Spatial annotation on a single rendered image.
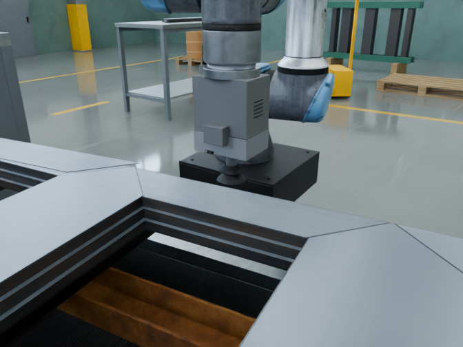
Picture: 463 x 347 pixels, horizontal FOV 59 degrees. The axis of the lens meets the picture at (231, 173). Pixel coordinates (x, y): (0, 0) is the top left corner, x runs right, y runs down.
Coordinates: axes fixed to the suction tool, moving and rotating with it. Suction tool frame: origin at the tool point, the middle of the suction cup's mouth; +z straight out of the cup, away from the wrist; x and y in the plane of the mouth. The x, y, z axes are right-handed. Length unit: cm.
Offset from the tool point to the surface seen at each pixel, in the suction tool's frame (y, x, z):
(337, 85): -131, 464, 72
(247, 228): 5.2, -4.1, 4.5
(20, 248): -15.1, -24.1, 3.7
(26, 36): -879, 530, 44
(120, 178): -20.6, -2.4, 3.7
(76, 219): -15.3, -15.7, 3.7
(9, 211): -25.3, -19.3, 3.7
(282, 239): 10.1, -3.7, 4.9
